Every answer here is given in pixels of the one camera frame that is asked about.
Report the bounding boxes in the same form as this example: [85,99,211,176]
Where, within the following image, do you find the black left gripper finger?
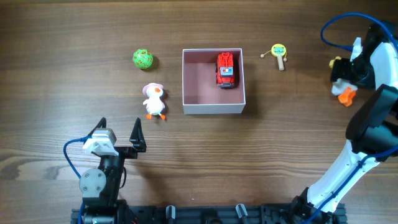
[88,117,106,136]
[129,118,147,152]

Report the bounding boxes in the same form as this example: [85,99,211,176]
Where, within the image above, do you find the white plush duck yellow hair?
[329,56,358,107]

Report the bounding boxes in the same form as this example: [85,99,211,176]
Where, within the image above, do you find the white box pink interior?
[182,49,246,114]

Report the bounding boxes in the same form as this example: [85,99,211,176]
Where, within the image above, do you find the red toy fire truck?
[215,52,236,88]

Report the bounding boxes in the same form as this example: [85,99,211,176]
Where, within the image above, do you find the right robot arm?
[287,20,397,223]

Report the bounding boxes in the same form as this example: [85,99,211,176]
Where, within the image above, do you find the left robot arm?
[78,118,147,224]

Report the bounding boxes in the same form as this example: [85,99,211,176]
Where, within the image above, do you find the small duck with pink hat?
[142,83,166,120]

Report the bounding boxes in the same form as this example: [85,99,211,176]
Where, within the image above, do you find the green number ball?
[132,49,154,69]

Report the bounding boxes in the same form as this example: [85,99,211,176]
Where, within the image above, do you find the yellow wooden rattle drum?
[260,44,287,71]

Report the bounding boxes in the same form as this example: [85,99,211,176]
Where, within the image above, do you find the blue left cable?
[63,136,93,224]

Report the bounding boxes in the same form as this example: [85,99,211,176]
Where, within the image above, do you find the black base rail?
[70,203,348,224]

